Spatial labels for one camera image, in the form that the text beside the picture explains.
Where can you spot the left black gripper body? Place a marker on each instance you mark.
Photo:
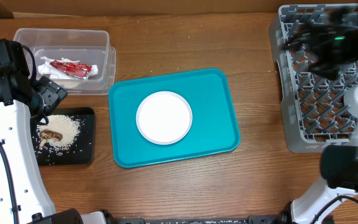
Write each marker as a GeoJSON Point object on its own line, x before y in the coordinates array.
{"type": "Point", "coordinates": [49, 96]}

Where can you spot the white paper napkin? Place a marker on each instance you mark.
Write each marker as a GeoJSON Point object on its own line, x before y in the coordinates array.
{"type": "Point", "coordinates": [47, 69]}

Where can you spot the red snack wrapper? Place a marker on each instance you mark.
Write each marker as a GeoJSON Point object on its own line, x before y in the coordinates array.
{"type": "Point", "coordinates": [74, 69]}

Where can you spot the white round plate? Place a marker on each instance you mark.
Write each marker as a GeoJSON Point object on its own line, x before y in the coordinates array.
{"type": "Point", "coordinates": [164, 117]}

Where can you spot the teal serving tray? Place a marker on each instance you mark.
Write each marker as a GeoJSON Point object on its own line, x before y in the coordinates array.
{"type": "Point", "coordinates": [214, 126]}

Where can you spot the grey shallow bowl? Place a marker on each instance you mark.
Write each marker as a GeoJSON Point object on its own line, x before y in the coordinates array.
{"type": "Point", "coordinates": [351, 100]}

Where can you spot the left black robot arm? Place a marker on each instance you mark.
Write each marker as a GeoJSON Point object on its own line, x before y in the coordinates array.
{"type": "Point", "coordinates": [23, 197]}

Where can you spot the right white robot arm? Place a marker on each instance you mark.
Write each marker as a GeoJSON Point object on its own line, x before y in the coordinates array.
{"type": "Point", "coordinates": [337, 182]}

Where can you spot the grey dishwasher rack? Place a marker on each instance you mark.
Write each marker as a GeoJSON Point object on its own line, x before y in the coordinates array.
{"type": "Point", "coordinates": [315, 47]}

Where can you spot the white rice pile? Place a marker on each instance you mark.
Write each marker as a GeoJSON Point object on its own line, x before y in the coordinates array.
{"type": "Point", "coordinates": [63, 124]}

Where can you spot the brown food scrap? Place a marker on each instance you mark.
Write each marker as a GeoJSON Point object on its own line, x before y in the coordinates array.
{"type": "Point", "coordinates": [48, 134]}

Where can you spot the small tan food scrap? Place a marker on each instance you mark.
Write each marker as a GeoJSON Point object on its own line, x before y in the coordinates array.
{"type": "Point", "coordinates": [42, 143]}

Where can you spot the clear plastic storage bin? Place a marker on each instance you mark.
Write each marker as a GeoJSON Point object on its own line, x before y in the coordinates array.
{"type": "Point", "coordinates": [91, 47]}

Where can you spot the black plastic tray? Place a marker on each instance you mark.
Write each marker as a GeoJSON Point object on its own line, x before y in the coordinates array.
{"type": "Point", "coordinates": [81, 152]}

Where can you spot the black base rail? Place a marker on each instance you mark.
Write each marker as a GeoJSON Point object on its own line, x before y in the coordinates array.
{"type": "Point", "coordinates": [257, 219]}

